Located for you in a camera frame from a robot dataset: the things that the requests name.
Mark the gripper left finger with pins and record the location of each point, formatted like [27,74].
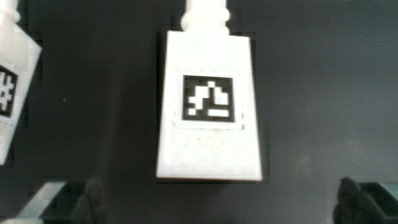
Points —
[68,203]

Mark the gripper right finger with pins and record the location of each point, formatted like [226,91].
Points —
[366,202]

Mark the white stool leg middle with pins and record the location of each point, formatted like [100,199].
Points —
[208,146]

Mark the white stool leg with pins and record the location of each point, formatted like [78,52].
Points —
[20,51]
[208,146]

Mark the white stool leg left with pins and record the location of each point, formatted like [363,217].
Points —
[20,51]

